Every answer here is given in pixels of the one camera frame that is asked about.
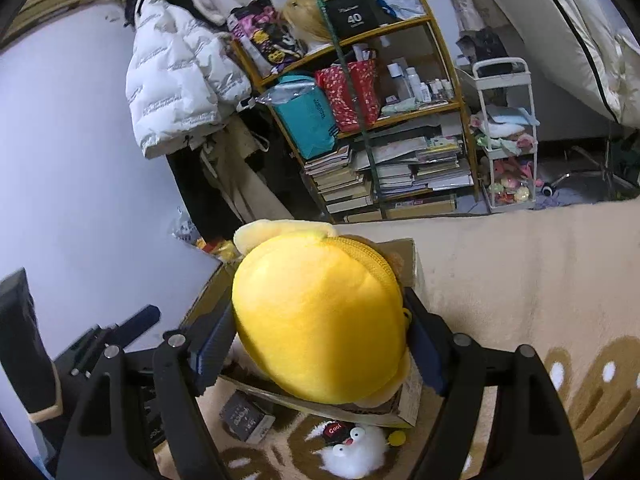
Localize dark grey packet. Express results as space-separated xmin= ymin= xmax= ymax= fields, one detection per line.
xmin=219 ymin=390 xmax=277 ymax=445

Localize black hanging clothes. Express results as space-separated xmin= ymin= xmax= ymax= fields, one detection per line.
xmin=165 ymin=110 xmax=301 ymax=241

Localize blond wig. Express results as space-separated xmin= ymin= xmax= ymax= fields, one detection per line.
xmin=279 ymin=0 xmax=333 ymax=51

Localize light blue folded cloth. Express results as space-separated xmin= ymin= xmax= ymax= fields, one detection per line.
xmin=482 ymin=106 xmax=541 ymax=138

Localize pile of books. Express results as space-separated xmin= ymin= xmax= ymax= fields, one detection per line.
xmin=302 ymin=130 xmax=475 ymax=216

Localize yellow plush toy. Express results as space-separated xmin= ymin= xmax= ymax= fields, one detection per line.
xmin=231 ymin=218 xmax=413 ymax=406

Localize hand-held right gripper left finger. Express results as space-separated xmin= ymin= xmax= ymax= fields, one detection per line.
xmin=55 ymin=302 xmax=238 ymax=480

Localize cream reclining chair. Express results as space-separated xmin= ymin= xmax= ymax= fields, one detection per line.
xmin=460 ymin=0 xmax=640 ymax=196

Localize black box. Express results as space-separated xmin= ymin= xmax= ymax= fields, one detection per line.
xmin=324 ymin=0 xmax=401 ymax=41

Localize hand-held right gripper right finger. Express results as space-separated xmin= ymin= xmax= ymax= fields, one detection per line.
xmin=402 ymin=287 xmax=586 ymax=480

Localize red gift bag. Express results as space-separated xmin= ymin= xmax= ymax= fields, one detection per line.
xmin=314 ymin=59 xmax=382 ymax=133

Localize teal bag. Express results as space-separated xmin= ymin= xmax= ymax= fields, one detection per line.
xmin=257 ymin=72 xmax=338 ymax=160

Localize beige printed blanket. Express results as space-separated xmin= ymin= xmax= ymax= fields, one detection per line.
xmin=155 ymin=200 xmax=640 ymax=480

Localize group of cosmetic bottles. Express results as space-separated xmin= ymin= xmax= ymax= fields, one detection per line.
xmin=386 ymin=57 xmax=457 ymax=106

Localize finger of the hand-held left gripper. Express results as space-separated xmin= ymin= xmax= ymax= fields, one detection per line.
xmin=112 ymin=305 xmax=162 ymax=346

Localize wooden shelf rack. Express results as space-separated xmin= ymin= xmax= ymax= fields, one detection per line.
xmin=230 ymin=0 xmax=481 ymax=223

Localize pink and black printed bag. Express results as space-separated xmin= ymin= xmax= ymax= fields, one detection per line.
xmin=227 ymin=0 xmax=306 ymax=66

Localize beige hanging trousers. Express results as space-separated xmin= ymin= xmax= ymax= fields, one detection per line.
xmin=200 ymin=115 xmax=296 ymax=223

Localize pink soft toys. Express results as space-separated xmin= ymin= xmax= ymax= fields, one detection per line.
xmin=487 ymin=157 xmax=536 ymax=206

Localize white trolley cart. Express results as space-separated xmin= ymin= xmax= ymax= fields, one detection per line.
xmin=470 ymin=57 xmax=541 ymax=211

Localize printed cardboard box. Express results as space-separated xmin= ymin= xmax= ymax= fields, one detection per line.
xmin=177 ymin=237 xmax=426 ymax=429

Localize green pole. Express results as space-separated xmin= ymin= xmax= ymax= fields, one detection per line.
xmin=315 ymin=0 xmax=388 ymax=221

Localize black cloth with yellow trim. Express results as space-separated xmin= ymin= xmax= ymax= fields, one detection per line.
xmin=0 ymin=267 xmax=68 ymax=423

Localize white puffer jacket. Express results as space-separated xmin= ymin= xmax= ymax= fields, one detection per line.
xmin=125 ymin=0 xmax=252 ymax=159

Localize pile of snack packets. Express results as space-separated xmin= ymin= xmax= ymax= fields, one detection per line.
xmin=172 ymin=207 xmax=241 ymax=263

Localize white plush toy black cap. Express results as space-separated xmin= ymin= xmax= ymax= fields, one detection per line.
xmin=317 ymin=421 xmax=390 ymax=478

